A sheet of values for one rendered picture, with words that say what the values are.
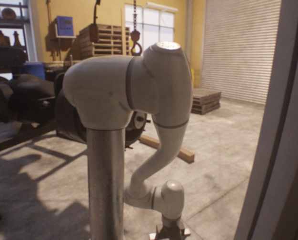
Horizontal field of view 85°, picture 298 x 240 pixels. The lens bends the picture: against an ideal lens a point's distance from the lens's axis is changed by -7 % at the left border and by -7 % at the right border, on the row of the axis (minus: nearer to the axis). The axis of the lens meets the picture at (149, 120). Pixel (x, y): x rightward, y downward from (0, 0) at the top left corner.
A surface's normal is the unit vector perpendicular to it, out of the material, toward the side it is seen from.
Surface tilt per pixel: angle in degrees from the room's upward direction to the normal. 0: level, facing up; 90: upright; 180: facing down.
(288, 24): 90
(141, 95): 108
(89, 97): 86
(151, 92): 103
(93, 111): 86
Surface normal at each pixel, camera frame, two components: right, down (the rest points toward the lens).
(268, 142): -0.99, 0.04
